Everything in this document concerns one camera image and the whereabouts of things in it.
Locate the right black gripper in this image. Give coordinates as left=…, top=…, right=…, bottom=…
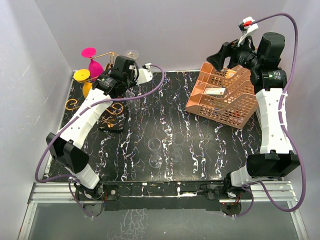
left=207, top=32, right=262, bottom=72

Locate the clear wine glass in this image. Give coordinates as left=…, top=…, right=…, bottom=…
left=171, top=132, right=186, bottom=163
left=147, top=138, right=163, bottom=169
left=124, top=50, right=139, bottom=61

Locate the pink plastic wine glass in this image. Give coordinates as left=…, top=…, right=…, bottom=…
left=81, top=47, right=104, bottom=82

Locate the tall clear flute glass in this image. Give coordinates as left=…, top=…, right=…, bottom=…
left=125, top=90, right=140, bottom=118

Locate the orange plastic wine glass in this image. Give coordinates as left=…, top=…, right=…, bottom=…
left=73, top=69, right=92, bottom=98

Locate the clear wine glass front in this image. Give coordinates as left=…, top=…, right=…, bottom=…
left=147, top=138, right=163, bottom=169

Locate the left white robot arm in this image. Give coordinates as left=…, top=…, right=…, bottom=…
left=46, top=56, right=140, bottom=200

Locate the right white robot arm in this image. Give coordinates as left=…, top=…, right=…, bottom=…
left=206, top=32, right=300, bottom=199

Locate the small white box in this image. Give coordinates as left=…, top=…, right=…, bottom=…
left=203, top=87, right=227, bottom=99

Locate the peach plastic organiser basket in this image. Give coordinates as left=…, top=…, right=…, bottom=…
left=185, top=62, right=258, bottom=129

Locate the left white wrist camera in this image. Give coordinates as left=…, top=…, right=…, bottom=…
left=135, top=63, right=153, bottom=85

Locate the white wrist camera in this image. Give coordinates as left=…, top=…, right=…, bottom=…
left=135, top=63, right=153, bottom=85
left=237, top=16, right=259, bottom=47

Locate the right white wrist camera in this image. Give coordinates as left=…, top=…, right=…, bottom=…
left=237, top=16, right=259, bottom=47

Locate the gold wire wine glass rack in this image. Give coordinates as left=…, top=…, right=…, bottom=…
left=65, top=51, right=140, bottom=132

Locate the black base frame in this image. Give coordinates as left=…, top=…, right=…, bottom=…
left=72, top=180, right=253, bottom=216

